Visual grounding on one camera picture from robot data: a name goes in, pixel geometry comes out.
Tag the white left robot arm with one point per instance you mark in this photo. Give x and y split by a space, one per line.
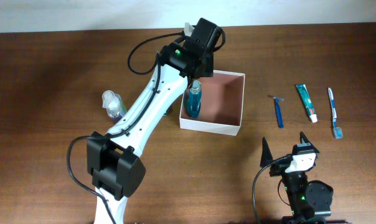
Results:
113 159

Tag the clear hand sanitizer bottle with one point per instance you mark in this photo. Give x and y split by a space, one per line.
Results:
114 105

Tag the white cardboard box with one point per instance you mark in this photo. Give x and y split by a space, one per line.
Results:
221 104

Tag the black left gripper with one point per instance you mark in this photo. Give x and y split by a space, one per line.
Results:
210 60

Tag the blue disposable razor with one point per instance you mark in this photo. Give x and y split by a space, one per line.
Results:
278 111

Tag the blue white toothbrush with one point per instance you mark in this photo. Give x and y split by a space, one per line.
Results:
337 131

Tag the green toothpaste tube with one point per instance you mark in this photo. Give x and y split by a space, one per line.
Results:
303 92

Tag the green white soap box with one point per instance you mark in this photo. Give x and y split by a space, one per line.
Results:
168 111

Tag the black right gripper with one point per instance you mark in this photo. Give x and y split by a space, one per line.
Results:
266 157

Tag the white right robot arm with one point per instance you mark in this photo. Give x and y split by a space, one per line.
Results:
309 201

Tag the blue mouthwash bottle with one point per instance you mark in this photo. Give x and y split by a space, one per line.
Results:
193 102

